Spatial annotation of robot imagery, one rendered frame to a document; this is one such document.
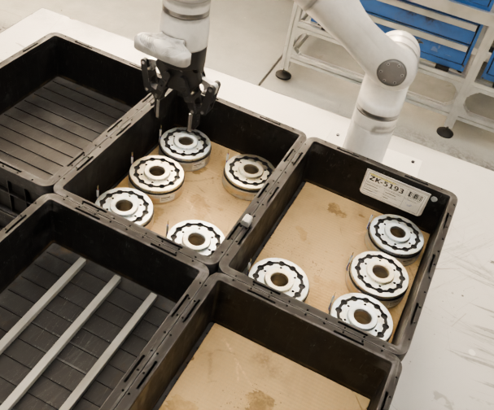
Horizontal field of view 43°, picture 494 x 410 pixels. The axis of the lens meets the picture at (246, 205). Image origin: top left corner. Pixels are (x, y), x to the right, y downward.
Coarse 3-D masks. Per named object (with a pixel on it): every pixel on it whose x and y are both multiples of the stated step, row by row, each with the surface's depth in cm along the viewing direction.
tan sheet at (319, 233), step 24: (312, 192) 123; (288, 216) 117; (312, 216) 118; (336, 216) 119; (360, 216) 120; (288, 240) 113; (312, 240) 114; (336, 240) 115; (360, 240) 115; (312, 264) 109; (336, 264) 110; (312, 288) 105; (336, 288) 106; (408, 288) 109
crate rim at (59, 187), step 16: (144, 112) 117; (240, 112) 122; (128, 128) 113; (288, 128) 120; (112, 144) 110; (288, 160) 113; (64, 176) 102; (272, 176) 109; (64, 192) 99; (96, 208) 97; (256, 208) 103; (128, 224) 96; (240, 224) 100; (160, 240) 95; (224, 240) 97; (192, 256) 93
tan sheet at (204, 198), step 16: (224, 160) 126; (128, 176) 118; (192, 176) 121; (208, 176) 122; (192, 192) 118; (208, 192) 119; (224, 192) 119; (160, 208) 114; (176, 208) 114; (192, 208) 115; (208, 208) 115; (224, 208) 116; (240, 208) 117; (160, 224) 111; (176, 224) 111; (224, 224) 113
